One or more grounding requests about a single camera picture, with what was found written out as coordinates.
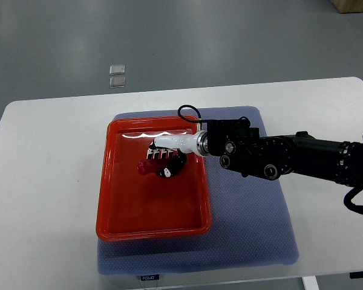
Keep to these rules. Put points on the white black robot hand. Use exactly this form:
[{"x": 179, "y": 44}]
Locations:
[{"x": 185, "y": 143}]

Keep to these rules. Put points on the red pepper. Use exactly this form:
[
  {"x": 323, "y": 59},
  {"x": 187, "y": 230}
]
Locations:
[{"x": 147, "y": 166}]

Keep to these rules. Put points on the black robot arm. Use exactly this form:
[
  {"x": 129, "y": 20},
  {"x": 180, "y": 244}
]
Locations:
[{"x": 241, "y": 149}]

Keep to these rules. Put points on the red plastic tray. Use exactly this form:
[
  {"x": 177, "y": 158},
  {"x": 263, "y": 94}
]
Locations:
[{"x": 134, "y": 206}]

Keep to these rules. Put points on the upper metal floor plate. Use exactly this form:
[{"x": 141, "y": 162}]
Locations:
[{"x": 117, "y": 70}]

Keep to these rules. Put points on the blue-grey mesh mat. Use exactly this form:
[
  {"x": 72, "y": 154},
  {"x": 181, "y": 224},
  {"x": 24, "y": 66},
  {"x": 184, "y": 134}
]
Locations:
[{"x": 251, "y": 226}]

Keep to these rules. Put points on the black mat label tag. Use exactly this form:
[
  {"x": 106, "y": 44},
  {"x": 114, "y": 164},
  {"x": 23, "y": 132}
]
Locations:
[{"x": 151, "y": 277}]

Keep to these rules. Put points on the white table leg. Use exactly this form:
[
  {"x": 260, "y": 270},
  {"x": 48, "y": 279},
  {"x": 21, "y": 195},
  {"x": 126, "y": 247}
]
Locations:
[{"x": 310, "y": 283}]

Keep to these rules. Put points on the cardboard box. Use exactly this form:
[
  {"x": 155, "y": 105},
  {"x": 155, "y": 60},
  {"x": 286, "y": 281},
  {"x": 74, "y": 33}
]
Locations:
[{"x": 348, "y": 6}]

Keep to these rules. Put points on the black table edge bracket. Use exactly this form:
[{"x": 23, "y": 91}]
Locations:
[{"x": 356, "y": 275}]

